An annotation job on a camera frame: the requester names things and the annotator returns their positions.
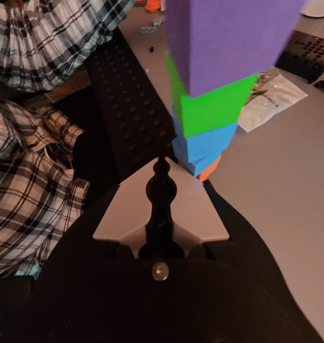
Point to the person's plaid shirt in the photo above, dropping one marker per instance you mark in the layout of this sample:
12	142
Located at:
25	201

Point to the purple foam cube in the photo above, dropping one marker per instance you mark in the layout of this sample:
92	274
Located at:
231	40

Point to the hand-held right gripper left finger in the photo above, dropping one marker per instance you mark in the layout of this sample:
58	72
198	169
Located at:
124	214

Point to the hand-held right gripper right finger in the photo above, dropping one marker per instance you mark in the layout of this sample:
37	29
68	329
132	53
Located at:
196	214

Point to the blue foam cube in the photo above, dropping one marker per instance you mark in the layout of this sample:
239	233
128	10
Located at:
207	144
202	164

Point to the green foam cube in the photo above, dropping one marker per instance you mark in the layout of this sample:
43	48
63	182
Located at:
213	112

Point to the black perforated building plate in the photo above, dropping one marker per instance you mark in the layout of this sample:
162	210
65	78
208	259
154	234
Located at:
306	53

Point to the white book stand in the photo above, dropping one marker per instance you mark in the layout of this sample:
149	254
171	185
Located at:
317	8

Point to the orange foam cube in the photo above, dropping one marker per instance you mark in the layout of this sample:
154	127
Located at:
209	171

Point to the clear bag of building parts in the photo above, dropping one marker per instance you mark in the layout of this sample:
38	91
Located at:
271	107

